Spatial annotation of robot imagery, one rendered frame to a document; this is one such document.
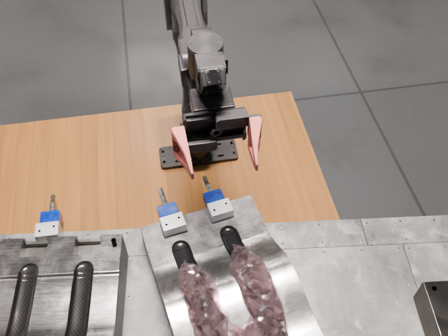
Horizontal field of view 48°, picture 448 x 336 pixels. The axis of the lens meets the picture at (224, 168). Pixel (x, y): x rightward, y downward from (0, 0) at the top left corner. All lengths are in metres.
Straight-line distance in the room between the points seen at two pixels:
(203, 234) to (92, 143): 0.44
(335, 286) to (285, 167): 0.34
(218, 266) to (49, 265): 0.34
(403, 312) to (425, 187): 1.34
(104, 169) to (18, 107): 1.53
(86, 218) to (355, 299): 0.63
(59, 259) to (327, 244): 0.58
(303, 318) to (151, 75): 2.03
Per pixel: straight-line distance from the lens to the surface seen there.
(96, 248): 1.10
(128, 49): 3.01
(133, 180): 1.27
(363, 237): 1.20
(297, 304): 1.00
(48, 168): 1.35
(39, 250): 1.13
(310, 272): 1.13
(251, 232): 1.10
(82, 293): 1.03
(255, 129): 0.77
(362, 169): 2.39
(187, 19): 0.99
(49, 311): 1.03
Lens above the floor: 1.78
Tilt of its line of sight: 50 degrees down
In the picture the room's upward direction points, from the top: straight up
